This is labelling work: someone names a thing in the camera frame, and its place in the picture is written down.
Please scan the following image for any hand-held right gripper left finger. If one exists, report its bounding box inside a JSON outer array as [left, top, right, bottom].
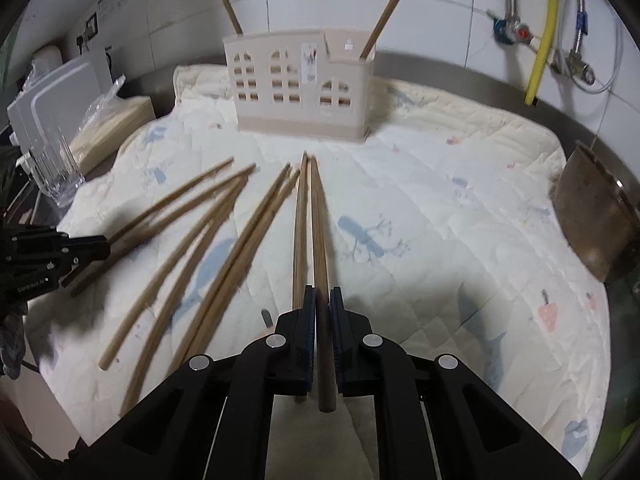
[[65, 285, 318, 480]]

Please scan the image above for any beige plastic utensil holder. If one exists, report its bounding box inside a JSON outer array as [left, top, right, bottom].
[[222, 29, 379, 143]]

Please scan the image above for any metal water valve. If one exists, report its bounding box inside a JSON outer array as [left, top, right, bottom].
[[550, 50, 598, 86]]

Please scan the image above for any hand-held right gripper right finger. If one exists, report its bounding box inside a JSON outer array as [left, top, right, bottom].
[[329, 286, 584, 480]]

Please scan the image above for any plastic bag of bamboo sticks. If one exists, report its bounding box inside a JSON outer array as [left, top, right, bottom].
[[67, 75, 156, 173]]

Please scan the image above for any brass pot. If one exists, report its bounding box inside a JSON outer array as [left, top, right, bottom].
[[550, 140, 631, 283]]

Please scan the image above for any wooden chopstick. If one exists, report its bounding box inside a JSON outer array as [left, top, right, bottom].
[[306, 156, 337, 413], [211, 0, 244, 36], [359, 0, 417, 60]]

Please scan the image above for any white appliance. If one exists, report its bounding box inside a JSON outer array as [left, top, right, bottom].
[[6, 49, 113, 146]]

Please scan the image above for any metal valve with red handle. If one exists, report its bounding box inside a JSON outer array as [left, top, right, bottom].
[[487, 10, 538, 48]]

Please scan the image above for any thin white tube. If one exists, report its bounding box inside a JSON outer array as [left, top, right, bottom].
[[580, 10, 628, 96]]

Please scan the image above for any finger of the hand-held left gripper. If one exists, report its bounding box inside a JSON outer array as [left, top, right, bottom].
[[47, 234, 112, 282]]

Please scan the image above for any person's left hand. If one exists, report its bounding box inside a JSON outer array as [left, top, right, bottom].
[[0, 301, 29, 381]]

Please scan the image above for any yellow gas hose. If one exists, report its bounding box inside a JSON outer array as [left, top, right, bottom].
[[522, 0, 560, 108]]

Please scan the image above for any clear glass cup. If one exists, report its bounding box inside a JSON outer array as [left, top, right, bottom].
[[27, 127, 87, 208]]

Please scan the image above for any printed quilted cloth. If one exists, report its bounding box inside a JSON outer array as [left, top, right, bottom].
[[52, 64, 613, 466]]

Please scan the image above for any white wall label sticker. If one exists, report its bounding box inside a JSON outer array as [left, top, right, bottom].
[[97, 0, 128, 23]]

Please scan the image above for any group of wooden chopsticks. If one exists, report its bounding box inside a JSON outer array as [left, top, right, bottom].
[[62, 151, 310, 418]]

